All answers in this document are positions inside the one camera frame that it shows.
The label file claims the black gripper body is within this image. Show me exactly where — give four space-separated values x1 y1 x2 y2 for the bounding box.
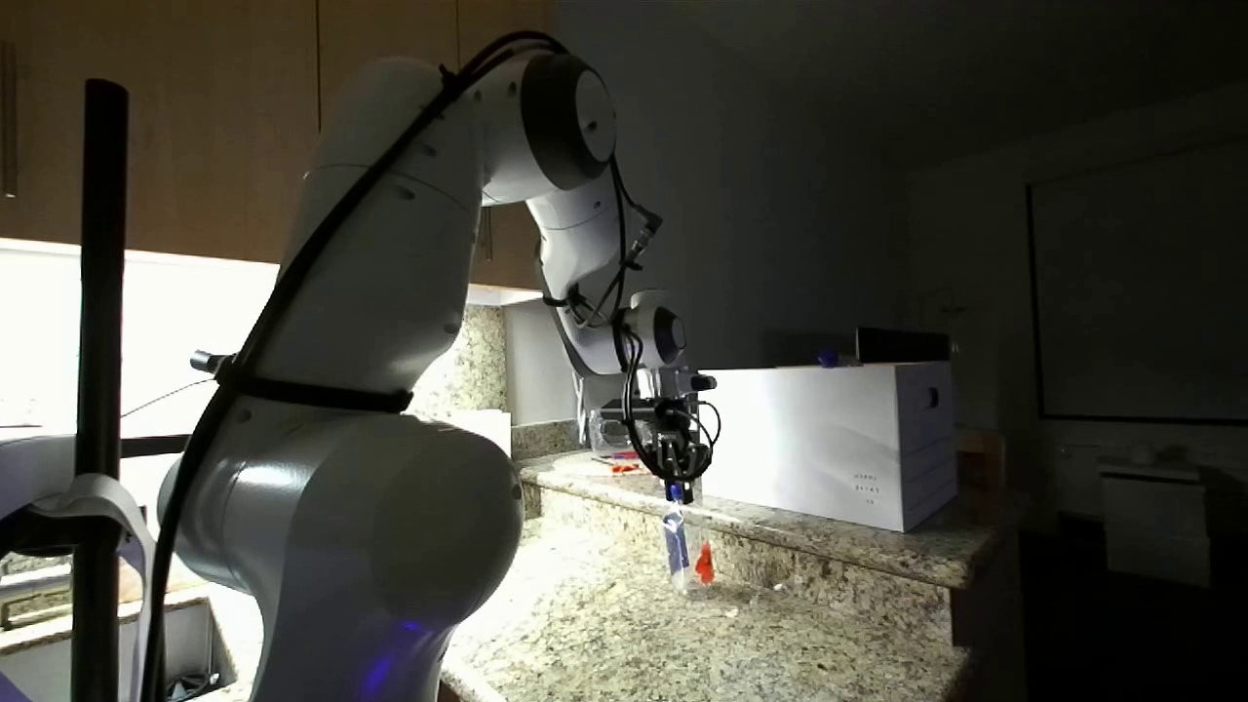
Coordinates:
624 373 727 488

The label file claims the wooden wall cabinet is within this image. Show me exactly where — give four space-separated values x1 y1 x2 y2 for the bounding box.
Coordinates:
0 0 569 294

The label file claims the wall whiteboard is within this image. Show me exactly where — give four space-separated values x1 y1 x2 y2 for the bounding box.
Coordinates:
1026 133 1248 431

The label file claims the clear plastic container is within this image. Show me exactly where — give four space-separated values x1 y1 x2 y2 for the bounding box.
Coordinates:
586 405 640 472

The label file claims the white pole clamp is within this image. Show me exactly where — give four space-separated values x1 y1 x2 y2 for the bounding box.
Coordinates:
0 468 164 618

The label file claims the black arm strap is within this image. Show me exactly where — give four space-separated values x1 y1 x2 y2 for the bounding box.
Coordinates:
191 347 419 416

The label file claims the orange tape piece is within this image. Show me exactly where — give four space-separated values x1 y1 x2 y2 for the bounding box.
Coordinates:
685 537 721 590

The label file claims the black vertical pole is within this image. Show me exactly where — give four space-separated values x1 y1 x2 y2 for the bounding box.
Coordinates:
69 74 135 702

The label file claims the white storage box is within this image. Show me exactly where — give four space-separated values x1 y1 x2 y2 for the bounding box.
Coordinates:
697 360 962 537

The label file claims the dark flat appliance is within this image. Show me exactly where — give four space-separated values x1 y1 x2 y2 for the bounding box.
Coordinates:
707 323 957 373

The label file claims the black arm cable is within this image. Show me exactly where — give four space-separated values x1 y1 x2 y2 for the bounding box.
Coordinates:
142 28 578 702

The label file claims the blue cap water bottle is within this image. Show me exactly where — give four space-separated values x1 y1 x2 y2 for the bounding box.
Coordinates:
660 496 697 585

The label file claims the white wall bin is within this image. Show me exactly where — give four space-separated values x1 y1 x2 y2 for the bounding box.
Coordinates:
1095 462 1217 594

